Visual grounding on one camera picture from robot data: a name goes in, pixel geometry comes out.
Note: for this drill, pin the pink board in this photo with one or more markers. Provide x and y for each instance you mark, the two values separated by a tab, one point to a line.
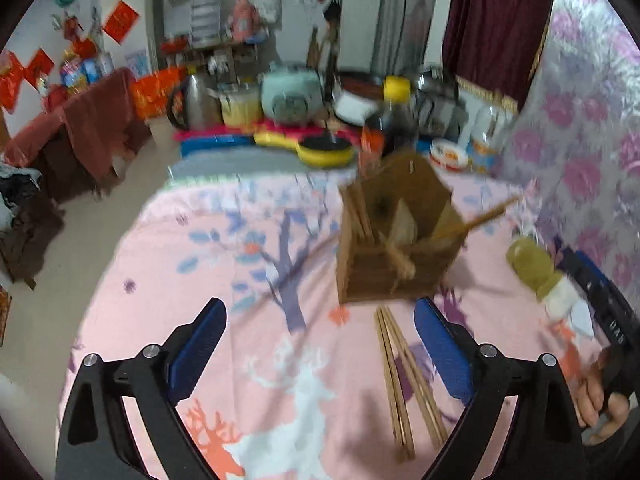
210	132

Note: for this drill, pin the table with red cloth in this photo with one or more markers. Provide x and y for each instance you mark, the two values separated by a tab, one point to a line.
90	120

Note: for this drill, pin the small rice cooker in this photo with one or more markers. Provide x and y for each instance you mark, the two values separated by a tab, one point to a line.
292	95

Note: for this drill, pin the bundle of wooden chopsticks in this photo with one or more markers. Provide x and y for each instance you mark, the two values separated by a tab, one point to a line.
395	390

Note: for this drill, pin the cream pot with lid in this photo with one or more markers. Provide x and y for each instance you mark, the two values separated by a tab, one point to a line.
240	107

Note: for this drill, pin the wooden slatted chopstick holder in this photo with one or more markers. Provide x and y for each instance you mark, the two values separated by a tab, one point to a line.
360	270

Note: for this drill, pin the white refrigerator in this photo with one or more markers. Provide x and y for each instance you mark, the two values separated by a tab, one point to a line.
150	25

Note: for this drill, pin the stainless steel kettle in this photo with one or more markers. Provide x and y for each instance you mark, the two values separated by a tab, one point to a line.
195	102

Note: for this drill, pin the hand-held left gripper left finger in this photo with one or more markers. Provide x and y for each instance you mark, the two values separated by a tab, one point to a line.
197	355

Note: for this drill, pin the floral foil wall covering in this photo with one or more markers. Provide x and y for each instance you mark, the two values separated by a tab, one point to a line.
590	110

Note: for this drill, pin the single wooden chopstick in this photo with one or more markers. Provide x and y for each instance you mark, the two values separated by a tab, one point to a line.
366	217
480	220
402	260

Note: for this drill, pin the pink deer print blanket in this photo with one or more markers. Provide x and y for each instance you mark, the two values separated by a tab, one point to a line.
225	260

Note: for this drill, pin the clear cooking oil bottle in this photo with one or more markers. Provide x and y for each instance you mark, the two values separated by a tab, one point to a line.
485	145

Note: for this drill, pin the red white bowl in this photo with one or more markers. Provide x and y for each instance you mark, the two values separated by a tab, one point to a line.
450	154

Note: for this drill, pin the silver black pressure cooker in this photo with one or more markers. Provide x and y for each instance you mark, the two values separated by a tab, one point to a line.
437	105

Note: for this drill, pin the maroon curtain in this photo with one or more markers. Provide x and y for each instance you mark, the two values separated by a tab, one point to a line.
490	25

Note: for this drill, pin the pink thermos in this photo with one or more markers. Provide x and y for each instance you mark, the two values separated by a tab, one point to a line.
245	20

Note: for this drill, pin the brown frying pan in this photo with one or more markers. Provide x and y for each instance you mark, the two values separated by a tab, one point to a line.
360	82

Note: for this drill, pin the blue plastic box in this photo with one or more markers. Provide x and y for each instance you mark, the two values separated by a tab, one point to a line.
215	146

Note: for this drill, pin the red basin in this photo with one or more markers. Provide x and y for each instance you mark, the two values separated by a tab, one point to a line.
176	44

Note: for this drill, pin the yellow frying pan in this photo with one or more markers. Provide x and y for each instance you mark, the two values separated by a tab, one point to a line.
325	152

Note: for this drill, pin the tiered steel food carrier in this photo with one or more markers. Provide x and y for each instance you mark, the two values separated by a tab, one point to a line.
205	15

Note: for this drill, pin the soy sauce bottle yellow cap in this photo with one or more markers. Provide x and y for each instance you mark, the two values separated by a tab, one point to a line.
399	110

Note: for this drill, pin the person's right hand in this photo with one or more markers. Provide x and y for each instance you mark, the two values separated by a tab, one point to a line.
590	395

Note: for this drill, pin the large yellow oil bottle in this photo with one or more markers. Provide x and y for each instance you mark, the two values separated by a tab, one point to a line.
75	75

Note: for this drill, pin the grey black jacket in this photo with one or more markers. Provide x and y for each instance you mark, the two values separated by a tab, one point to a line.
15	185

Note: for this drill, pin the orange gift bag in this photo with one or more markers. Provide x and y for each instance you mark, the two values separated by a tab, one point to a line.
155	92

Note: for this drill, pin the wooden chair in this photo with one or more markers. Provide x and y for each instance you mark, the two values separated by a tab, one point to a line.
35	245

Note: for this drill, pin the red gift box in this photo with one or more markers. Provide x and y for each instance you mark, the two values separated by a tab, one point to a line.
4	315

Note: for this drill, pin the red diamond paper poster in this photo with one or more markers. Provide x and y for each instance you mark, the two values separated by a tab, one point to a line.
40	67
118	21

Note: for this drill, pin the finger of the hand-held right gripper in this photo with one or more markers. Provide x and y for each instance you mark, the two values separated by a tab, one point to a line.
590	272

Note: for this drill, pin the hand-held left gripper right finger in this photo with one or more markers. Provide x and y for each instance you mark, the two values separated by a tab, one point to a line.
442	355

